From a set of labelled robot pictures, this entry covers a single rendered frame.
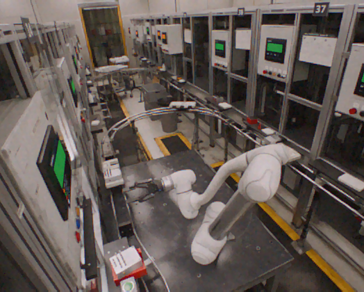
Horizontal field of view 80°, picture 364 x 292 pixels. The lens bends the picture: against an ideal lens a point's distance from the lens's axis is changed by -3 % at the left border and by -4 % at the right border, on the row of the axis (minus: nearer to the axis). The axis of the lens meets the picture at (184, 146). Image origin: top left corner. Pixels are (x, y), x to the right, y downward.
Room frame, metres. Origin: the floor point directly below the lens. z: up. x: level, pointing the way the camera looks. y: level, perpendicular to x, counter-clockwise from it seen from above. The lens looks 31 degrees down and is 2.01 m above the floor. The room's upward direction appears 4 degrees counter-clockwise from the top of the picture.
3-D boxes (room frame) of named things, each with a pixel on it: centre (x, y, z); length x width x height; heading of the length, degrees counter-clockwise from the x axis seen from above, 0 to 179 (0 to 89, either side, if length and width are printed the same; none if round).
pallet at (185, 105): (3.14, -0.02, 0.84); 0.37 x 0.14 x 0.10; 78
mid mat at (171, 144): (3.43, 0.14, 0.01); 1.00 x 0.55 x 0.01; 20
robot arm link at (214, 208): (1.02, -0.18, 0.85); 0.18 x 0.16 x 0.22; 153
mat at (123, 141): (5.48, 1.70, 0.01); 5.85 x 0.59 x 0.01; 20
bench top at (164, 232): (1.33, 0.12, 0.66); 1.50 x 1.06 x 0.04; 20
